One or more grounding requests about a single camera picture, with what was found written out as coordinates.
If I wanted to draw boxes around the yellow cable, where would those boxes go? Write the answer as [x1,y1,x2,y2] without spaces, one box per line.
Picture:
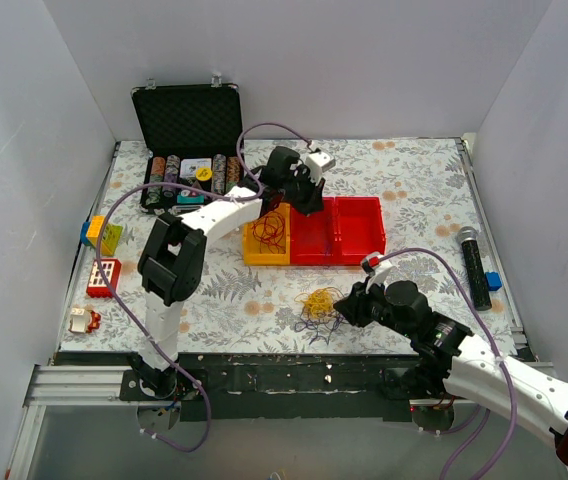
[293,287,340,321]

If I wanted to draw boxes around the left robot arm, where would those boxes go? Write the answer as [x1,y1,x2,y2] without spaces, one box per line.
[130,146,335,400]

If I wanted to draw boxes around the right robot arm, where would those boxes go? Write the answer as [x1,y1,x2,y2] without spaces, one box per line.
[334,281,568,467]

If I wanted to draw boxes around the red bin left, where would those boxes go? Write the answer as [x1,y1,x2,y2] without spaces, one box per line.
[290,197,337,266]

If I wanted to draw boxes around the red bin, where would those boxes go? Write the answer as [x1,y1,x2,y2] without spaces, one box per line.
[290,197,337,266]
[335,196,386,266]

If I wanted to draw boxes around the red bin right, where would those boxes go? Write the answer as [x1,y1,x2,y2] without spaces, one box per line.
[335,196,386,266]

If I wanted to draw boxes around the yellow plastic bin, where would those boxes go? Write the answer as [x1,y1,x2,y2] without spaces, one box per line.
[242,203,290,266]

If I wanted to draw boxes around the black orange chip stack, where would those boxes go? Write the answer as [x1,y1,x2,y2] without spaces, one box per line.
[226,157,242,191]

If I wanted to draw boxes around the yellow big blind button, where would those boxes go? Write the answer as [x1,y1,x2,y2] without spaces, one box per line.
[195,167,213,182]

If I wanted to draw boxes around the small blue block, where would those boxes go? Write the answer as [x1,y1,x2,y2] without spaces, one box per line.
[485,272,503,292]

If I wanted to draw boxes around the black microphone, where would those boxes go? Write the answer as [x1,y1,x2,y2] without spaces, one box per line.
[457,226,492,311]

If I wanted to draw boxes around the white playing card deck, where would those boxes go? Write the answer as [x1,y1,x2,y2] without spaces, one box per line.
[180,158,211,178]

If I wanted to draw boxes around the teal card holder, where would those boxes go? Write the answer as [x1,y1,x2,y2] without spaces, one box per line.
[177,191,207,206]

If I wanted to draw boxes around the black poker chip case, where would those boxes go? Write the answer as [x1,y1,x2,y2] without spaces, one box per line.
[131,80,243,214]

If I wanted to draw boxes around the purple chip stack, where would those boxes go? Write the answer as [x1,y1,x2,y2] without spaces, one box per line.
[162,155,180,199]

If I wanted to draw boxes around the green blue chip stack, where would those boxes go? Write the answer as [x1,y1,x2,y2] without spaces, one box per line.
[145,186,162,207]

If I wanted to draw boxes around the yellow green toy block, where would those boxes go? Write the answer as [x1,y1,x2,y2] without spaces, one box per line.
[80,216,123,257]

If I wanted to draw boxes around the red white toy block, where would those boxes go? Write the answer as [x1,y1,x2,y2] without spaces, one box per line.
[86,258,122,298]

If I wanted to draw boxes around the small white red object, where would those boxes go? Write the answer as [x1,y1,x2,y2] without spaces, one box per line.
[69,308,101,334]

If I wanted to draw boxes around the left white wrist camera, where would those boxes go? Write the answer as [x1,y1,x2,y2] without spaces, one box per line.
[304,149,336,185]

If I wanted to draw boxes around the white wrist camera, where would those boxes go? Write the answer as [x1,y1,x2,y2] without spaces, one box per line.
[304,149,336,185]
[360,252,392,292]

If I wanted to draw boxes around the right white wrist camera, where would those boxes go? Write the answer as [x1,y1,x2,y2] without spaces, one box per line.
[360,252,392,292]

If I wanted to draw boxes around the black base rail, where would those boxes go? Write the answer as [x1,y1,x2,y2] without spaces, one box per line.
[53,352,460,424]

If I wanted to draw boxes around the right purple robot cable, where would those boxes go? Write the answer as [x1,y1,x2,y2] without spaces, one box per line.
[376,248,519,480]

